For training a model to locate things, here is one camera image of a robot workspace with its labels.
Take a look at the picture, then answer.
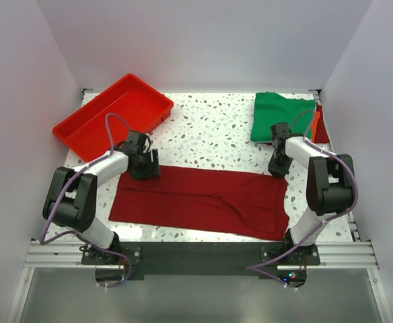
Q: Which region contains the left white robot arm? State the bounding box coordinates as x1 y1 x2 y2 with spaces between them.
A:
40 131 160 264

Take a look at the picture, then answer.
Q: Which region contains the folded dark red shirt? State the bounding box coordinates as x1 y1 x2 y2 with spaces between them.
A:
314 104 330 144

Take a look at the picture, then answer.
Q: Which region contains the folded orange shirt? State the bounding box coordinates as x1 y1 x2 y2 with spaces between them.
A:
311 111 320 143

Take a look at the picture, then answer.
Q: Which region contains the aluminium frame rail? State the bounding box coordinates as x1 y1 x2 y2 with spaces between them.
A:
24 241 379 269

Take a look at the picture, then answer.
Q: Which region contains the red plastic tray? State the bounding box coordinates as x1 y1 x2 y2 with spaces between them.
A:
52 74 174 162

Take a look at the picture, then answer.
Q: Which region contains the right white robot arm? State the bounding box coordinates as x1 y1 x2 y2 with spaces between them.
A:
268 122 359 264

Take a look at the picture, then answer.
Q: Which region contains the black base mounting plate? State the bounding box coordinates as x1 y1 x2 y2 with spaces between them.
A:
81 240 320 289

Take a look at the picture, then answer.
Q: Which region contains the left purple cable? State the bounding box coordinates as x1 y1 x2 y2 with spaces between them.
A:
40 112 133 246

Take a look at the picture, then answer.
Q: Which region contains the folded green t shirt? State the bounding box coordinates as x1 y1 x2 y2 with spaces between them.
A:
250 92 316 143

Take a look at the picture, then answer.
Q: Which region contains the dark red polo shirt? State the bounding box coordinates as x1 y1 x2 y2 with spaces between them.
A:
109 166 289 241

